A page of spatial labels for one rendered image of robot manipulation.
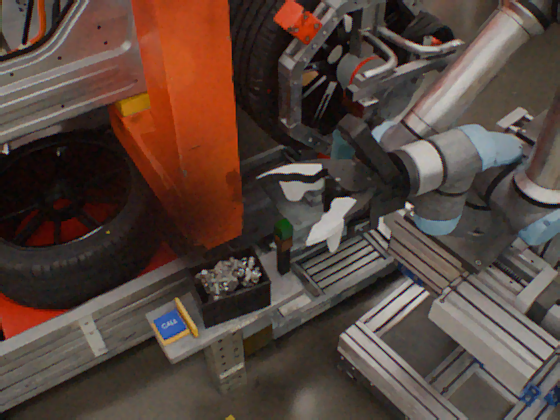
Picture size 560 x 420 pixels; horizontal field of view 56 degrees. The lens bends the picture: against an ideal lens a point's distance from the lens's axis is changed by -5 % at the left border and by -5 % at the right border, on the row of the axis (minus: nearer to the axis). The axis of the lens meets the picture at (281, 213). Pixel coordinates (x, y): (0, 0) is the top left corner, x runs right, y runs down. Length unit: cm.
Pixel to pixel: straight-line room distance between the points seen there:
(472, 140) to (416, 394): 103
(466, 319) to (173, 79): 82
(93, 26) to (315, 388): 135
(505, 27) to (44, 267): 137
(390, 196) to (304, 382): 123
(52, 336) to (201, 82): 90
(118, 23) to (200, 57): 56
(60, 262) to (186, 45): 82
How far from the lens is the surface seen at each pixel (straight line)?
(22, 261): 176
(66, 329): 173
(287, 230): 146
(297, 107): 157
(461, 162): 83
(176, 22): 115
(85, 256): 171
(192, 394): 195
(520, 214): 112
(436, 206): 89
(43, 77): 171
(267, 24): 153
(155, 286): 174
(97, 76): 175
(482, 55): 96
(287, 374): 196
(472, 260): 126
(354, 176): 75
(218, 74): 125
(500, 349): 126
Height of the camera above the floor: 175
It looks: 47 degrees down
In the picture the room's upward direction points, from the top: straight up
